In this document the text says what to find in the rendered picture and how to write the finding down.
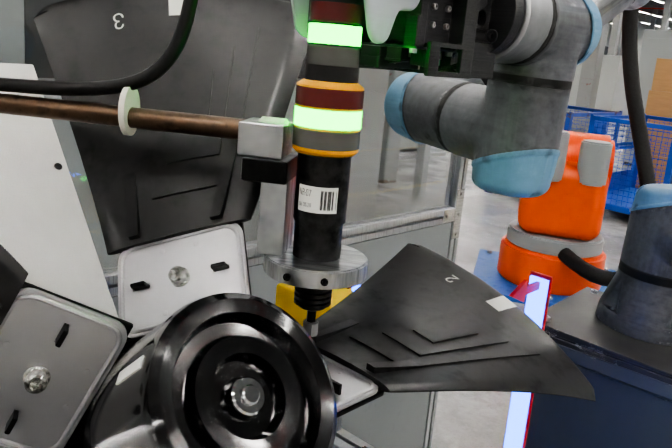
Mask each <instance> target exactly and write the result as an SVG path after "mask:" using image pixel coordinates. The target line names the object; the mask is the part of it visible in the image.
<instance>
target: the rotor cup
mask: <svg viewBox="0 0 672 448"><path fill-rule="evenodd" d="M142 355H144V359H143V362H142V366H141V369H139V370H138V371H137V372H135V373H134V374H132V375H131V376H130V377H128V378H127V379H125V380H124V381H123V382H121V383H120V384H118V385H116V382H117V378H118V375H119V372H121V371H122V370H123V369H125V368H126V367H127V366H129V365H130V364H132V363H133V362H134V361H136V360H137V359H138V358H140V357H141V356H142ZM245 376H247V377H252V378H254V379H256V380H257V381H258V382H259V383H260V384H261V386H262V388H263V390H264V393H265V403H264V406H263V408H262V410H261V411H260V412H259V413H258V414H255V415H253V416H246V415H243V414H241V413H240V412H238V411H237V410H236V408H235V407H234V405H233V403H232V400H231V388H232V385H233V384H234V382H235V381H236V380H237V379H239V378H241V377H245ZM336 426H337V406H336V397H335V391H334V386H333V382H332V379H331V375H330V372H329V370H328V367H327V365H326V362H325V360H324V358H323V356H322V354H321V352H320V350H319V348H318V347H317V345H316V344H315V342H314V341H313V339H312V338H311V336H310V335H309V334H308V332H307V331H306V330H305V329H304V328H303V327H302V326H301V325H300V323H299V322H297V321H296V320H295V319H294V318H293V317H292V316H291V315H290V314H288V313H287V312H286V311H284V310H283V309H281V308H280V307H278V306H277V305H275V304H273V303H271V302H269V301H267V300H265V299H262V298H260V297H256V296H253V295H249V294H243V293H219V294H214V295H210V296H206V297H202V298H199V299H196V300H194V301H192V302H190V303H188V304H186V305H184V306H183V307H181V308H180V309H178V310H177V311H176V312H174V313H173V314H172V315H171V316H169V317H168V318H167V319H166V320H164V321H163V322H162V323H160V324H159V325H158V326H157V327H155V328H154V329H153V330H151V331H150V332H149V333H148V334H146V335H145V336H144V337H142V338H141V339H137V340H133V341H129V342H126V343H125V345H124V347H123V349H122V350H121V352H120V354H119V356H118V357H117V359H116V361H115V362H114V364H113V366H112V367H111V369H110V371H109V372H108V374H107V376H106V377H105V379H104V381H103V383H102V384H101V386H100V388H99V389H98V391H97V393H96V394H95V396H94V398H93V399H92V401H91V403H90V405H89V406H88V408H87V410H86V411H85V413H84V415H83V416H82V418H81V420H80V421H79V423H78V425H77V426H76V428H75V430H74V432H73V433H72V435H71V437H70V438H69V440H68V442H67V443H66V445H65V446H64V448H333V445H334V440H335V434H336Z"/></svg>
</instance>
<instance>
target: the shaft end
mask: <svg viewBox="0 0 672 448"><path fill-rule="evenodd" d="M231 400H232V403H233V405H234V407H235V408H236V410H237V411H238V412H240V413H241V414H243V415H246V416H253V415H255V414H258V413H259V412H260V411H261V410H262V408H263V406H264V403H265V393H264V390H263V388H262V386H261V384H260V383H259V382H258V381H257V380H256V379H254V378H252V377H247V376H245V377H241V378H239V379H237V380H236V381H235V382H234V384H233V385H232V388H231Z"/></svg>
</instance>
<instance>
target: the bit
mask: <svg viewBox="0 0 672 448"><path fill-rule="evenodd" d="M303 328H304V329H305V330H306V331H307V332H308V334H309V335H310V336H311V338H312V339H313V341H314V337H315V336H317V334H318V321H317V320H316V311H307V316H306V319H305V320H303Z"/></svg>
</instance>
